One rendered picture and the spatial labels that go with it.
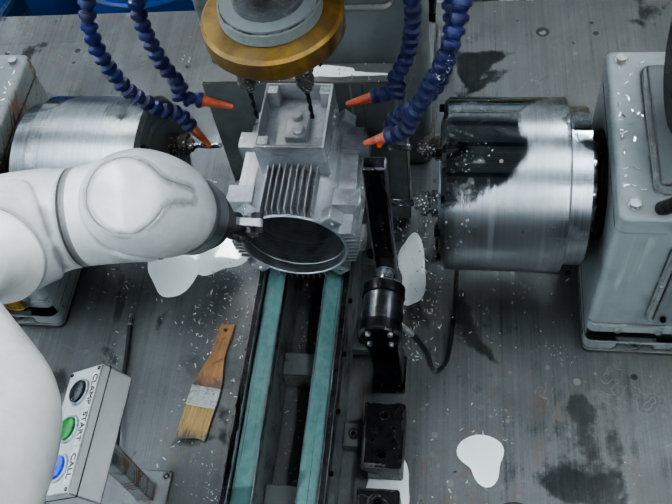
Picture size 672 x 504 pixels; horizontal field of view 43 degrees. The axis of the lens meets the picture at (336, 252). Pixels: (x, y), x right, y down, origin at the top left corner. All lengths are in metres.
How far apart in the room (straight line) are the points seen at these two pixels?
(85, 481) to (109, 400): 0.11
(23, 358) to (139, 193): 0.22
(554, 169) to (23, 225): 0.66
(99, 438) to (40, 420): 0.57
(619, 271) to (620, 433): 0.27
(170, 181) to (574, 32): 1.18
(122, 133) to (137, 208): 0.48
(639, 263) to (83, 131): 0.79
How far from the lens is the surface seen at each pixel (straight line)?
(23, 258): 0.84
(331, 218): 1.17
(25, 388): 0.57
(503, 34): 1.81
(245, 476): 1.21
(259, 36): 1.04
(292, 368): 1.34
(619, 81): 1.24
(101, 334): 1.51
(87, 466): 1.11
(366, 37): 1.35
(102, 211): 0.78
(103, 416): 1.13
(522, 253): 1.18
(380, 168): 1.01
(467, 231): 1.15
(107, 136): 1.25
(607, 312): 1.31
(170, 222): 0.79
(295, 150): 1.19
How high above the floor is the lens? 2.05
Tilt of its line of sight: 57 degrees down
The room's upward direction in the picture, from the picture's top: 12 degrees counter-clockwise
